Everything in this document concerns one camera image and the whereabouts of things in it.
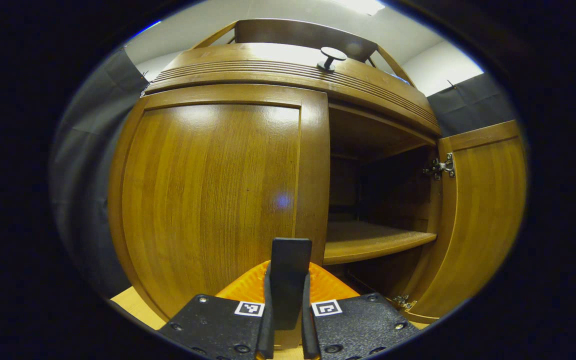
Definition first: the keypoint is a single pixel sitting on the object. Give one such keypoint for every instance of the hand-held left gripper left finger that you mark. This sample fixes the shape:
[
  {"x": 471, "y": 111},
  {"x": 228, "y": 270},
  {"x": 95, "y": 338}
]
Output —
[{"x": 266, "y": 330}]

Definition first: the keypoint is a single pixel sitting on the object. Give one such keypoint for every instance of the wooden shoe cabinet door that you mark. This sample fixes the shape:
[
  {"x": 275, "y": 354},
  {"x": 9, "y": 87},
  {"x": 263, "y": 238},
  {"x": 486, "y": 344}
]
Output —
[
  {"x": 483, "y": 215},
  {"x": 208, "y": 190}
]

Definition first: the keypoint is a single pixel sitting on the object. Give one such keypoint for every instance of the round black drawer knob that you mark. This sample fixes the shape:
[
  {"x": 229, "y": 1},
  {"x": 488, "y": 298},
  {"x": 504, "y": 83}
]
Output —
[{"x": 333, "y": 52}]

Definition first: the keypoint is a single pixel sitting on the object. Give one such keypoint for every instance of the metal door hinge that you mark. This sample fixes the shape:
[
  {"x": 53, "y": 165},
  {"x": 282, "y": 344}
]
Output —
[
  {"x": 440, "y": 167},
  {"x": 404, "y": 302}
]

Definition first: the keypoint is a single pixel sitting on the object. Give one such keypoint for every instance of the large ceiling light panel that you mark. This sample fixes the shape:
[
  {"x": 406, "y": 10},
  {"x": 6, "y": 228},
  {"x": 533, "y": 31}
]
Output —
[{"x": 363, "y": 6}]

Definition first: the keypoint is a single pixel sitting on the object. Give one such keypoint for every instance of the wooden ribbed drawer front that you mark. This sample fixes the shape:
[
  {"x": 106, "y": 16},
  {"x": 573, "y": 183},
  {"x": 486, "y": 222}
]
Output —
[{"x": 368, "y": 90}]

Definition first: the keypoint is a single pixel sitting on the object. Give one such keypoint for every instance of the wooden inner shelf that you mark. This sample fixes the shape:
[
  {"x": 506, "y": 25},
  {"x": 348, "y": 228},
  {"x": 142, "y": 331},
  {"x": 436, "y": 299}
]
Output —
[{"x": 368, "y": 242}]

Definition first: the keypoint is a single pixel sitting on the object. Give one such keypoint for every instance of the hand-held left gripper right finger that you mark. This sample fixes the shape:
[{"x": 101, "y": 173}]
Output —
[{"x": 309, "y": 335}]

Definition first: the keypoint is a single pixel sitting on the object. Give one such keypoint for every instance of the wooden double-door shoe cabinet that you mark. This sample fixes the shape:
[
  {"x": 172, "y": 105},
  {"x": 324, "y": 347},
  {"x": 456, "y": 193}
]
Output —
[{"x": 298, "y": 32}]

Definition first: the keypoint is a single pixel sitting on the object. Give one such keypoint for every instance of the small black clip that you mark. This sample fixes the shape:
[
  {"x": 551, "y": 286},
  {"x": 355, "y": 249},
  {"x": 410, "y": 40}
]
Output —
[
  {"x": 451, "y": 84},
  {"x": 144, "y": 82}
]

